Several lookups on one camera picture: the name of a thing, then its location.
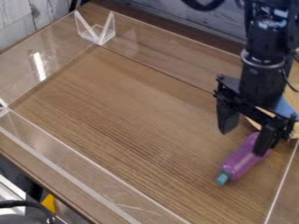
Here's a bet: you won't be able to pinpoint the yellow and black device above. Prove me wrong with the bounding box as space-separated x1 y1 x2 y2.
23 192 80 224

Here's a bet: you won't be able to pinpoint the clear acrylic tray walls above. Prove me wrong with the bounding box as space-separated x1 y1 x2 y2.
0 3 299 224

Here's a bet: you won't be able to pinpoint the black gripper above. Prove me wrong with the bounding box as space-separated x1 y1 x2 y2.
212 60 299 158

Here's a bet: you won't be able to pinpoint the purple toy eggplant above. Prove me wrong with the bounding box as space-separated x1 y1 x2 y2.
217 132 271 186

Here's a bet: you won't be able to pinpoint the brown wooden bowl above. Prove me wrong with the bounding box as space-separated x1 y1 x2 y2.
245 47 299 141

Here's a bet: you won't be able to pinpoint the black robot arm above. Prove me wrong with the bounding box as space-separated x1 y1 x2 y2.
214 0 299 157

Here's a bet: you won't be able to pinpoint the clear acrylic corner bracket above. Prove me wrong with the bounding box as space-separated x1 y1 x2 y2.
74 11 116 46

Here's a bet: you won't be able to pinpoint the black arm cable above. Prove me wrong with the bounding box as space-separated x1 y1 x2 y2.
281 69 299 94

